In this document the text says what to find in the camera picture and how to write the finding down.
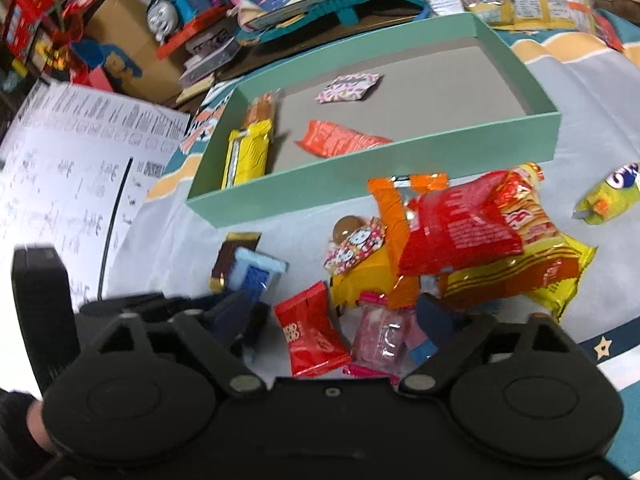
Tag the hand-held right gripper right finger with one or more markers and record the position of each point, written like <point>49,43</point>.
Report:
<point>434,327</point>

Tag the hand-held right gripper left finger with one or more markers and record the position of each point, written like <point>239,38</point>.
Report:
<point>235,322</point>

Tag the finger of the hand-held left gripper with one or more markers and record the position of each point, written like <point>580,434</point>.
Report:
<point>150,304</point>

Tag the clear pink candy packet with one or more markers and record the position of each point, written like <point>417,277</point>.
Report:
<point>382,335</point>

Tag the light blue snack packet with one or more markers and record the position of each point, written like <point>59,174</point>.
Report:
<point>257,275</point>

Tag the dark red gold packet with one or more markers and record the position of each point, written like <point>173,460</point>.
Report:
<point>235,252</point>

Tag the small red snack packet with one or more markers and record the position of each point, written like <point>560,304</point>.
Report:
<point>312,332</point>

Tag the plain yellow snack bag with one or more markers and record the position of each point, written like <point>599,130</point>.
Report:
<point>367,280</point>

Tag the yellow red-striped snack packet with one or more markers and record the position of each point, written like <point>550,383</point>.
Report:
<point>520,280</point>

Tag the large red snack bag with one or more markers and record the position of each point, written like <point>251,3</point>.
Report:
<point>465,225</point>

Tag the pink cartoon cat candy packet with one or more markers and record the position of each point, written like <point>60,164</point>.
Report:
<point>355,250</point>

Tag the long orange snack packet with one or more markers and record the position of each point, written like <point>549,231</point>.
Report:
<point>395,210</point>

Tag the brown chocolate ball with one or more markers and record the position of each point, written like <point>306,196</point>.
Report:
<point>346,227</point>

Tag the orange-red snack packet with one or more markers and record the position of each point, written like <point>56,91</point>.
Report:
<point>337,139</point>

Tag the brown biscuit packet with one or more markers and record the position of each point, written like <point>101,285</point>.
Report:
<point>261,108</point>

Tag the yellow-green snack packet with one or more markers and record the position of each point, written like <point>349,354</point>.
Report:
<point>612,195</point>

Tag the teal cardboard box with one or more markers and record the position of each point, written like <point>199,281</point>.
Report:
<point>400,105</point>

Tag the pink patterned candy packet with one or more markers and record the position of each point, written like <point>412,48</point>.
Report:
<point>350,87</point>

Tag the person's left hand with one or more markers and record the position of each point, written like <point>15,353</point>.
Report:
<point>37,425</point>

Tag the white printed paper sheet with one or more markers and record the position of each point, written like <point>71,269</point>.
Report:
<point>60,180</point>

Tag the teal striped blanket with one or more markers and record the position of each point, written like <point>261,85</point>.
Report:
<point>590,125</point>

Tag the stack of books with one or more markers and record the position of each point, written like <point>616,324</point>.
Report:
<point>210,55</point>

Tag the brown cardboard box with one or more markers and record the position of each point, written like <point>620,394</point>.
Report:
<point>130,40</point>

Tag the blue toy train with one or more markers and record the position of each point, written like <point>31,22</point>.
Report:
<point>175,5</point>

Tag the red toy box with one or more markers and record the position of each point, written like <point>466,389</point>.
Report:
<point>35,5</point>

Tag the teal plastic case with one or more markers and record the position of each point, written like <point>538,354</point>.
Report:
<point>360,10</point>

